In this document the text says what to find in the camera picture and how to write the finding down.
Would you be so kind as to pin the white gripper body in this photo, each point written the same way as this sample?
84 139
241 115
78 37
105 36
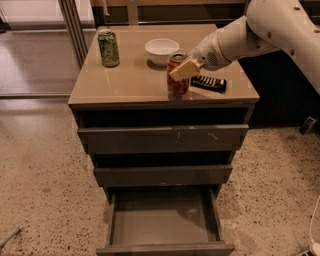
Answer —
207 51

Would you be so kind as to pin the green soda can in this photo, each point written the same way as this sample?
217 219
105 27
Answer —
108 46

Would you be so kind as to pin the top grey drawer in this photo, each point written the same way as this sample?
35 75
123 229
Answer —
168 139

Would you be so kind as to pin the middle grey drawer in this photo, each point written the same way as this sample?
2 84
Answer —
162 176

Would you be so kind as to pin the bottom grey open drawer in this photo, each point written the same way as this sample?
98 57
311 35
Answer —
165 221

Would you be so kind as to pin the grey metal rod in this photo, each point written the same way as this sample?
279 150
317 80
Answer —
4 241

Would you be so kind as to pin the grey metal railing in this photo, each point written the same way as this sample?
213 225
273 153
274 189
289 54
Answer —
207 15

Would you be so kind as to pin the white ceramic bowl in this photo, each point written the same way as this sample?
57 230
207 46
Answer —
159 50

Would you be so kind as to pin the black snack bar wrapper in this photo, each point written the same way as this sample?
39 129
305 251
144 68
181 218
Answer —
209 83

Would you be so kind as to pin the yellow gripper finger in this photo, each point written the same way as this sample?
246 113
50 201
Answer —
185 69

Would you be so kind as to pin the small black floor device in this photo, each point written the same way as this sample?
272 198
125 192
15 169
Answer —
307 125

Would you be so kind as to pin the red coke can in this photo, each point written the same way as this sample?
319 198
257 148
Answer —
176 88

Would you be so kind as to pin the grey drawer cabinet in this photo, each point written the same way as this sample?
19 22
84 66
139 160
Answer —
134 95

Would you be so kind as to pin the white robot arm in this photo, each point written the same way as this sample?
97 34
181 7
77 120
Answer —
266 26

